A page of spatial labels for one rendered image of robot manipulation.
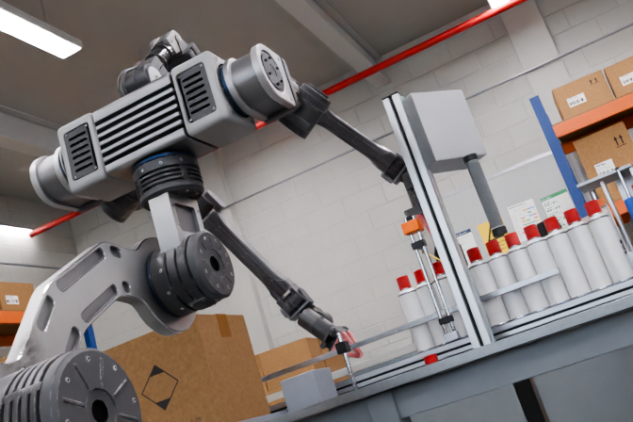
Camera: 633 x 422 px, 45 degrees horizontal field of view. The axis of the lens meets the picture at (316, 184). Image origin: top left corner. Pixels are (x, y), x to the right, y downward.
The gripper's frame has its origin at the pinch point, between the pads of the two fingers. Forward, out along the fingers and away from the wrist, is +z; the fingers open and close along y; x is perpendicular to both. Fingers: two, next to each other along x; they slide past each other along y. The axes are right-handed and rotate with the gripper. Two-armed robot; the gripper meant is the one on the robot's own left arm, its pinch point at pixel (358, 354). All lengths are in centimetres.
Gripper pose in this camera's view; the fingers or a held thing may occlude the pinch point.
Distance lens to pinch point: 213.4
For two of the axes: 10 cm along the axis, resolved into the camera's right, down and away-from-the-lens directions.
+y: 4.4, 1.4, 8.9
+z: 7.7, 4.5, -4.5
